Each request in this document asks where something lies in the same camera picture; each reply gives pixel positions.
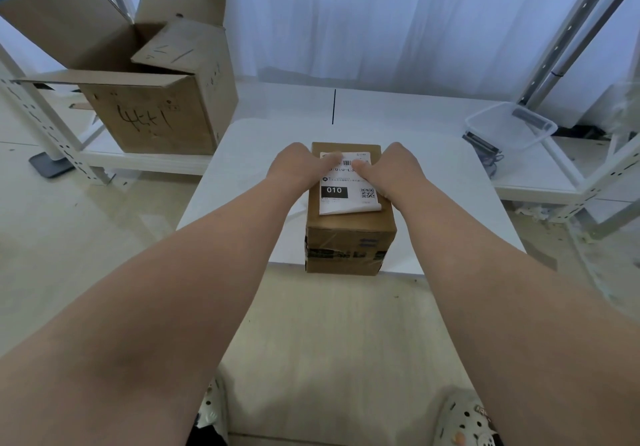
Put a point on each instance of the person's right hand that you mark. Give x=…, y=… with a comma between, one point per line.
x=397, y=170

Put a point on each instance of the person's left hand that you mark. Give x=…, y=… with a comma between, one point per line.
x=292, y=165

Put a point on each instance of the person's left thumb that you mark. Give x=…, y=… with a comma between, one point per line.
x=332, y=162

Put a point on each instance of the person's right thumb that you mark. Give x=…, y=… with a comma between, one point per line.
x=362, y=169

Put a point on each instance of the white shipping label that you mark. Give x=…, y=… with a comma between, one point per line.
x=350, y=203

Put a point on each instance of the small brown cardboard box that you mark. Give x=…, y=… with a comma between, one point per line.
x=350, y=240

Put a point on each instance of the person's left forearm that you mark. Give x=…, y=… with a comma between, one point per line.
x=165, y=300

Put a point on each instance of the person's right forearm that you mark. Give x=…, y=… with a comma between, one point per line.
x=500, y=310

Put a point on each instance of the dark tape dispenser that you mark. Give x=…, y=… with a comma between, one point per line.
x=487, y=153

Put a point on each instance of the white curtain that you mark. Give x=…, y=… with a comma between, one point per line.
x=400, y=20

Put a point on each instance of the clear plastic container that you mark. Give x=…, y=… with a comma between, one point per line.
x=515, y=125

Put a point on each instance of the large open cardboard box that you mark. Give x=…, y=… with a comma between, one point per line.
x=150, y=110

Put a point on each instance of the white metal shelf rack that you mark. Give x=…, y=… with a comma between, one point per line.
x=602, y=193
x=52, y=135

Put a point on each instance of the person's left white clog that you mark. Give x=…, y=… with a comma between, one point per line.
x=215, y=403

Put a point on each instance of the person's white clog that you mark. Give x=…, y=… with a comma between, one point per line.
x=462, y=418
x=215, y=403

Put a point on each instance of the person's right white clog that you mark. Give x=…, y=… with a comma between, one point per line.
x=462, y=418

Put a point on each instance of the grey metal pole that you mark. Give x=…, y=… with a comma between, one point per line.
x=595, y=25

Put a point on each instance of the grey floor base plate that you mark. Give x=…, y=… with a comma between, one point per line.
x=50, y=165

